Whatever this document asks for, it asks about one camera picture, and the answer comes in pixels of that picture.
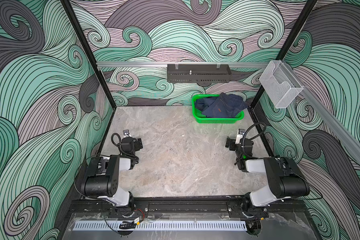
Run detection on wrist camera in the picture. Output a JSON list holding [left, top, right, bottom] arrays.
[[123, 130, 131, 138], [235, 129, 246, 145]]

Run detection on clear plastic wall bin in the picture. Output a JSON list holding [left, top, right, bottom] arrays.
[[260, 61, 303, 109]]

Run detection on back aluminium rail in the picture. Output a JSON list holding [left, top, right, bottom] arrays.
[[96, 61, 271, 70]]

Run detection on black front mounting rail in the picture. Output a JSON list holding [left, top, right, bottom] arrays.
[[69, 196, 306, 220]]

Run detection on right aluminium rail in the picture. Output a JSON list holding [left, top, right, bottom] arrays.
[[286, 64, 360, 165]]

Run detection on white slotted cable duct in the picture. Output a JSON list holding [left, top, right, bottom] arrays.
[[73, 220, 247, 232]]

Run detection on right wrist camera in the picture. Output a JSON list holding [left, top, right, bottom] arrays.
[[235, 129, 246, 145]]

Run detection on dark blue denim trousers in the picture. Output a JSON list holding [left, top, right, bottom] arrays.
[[195, 93, 249, 119]]

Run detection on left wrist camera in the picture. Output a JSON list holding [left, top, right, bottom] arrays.
[[123, 130, 131, 138]]

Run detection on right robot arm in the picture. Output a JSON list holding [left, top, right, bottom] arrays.
[[225, 122, 323, 212]]

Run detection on aluminium rail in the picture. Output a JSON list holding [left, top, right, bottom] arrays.
[[96, 61, 271, 70], [286, 64, 360, 165]]

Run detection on green plastic basket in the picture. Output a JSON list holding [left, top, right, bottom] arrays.
[[192, 95, 245, 124]]

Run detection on black perforated wall shelf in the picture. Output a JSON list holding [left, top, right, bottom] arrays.
[[167, 64, 232, 85]]

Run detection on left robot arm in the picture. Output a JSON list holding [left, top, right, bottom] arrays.
[[80, 130, 143, 211]]

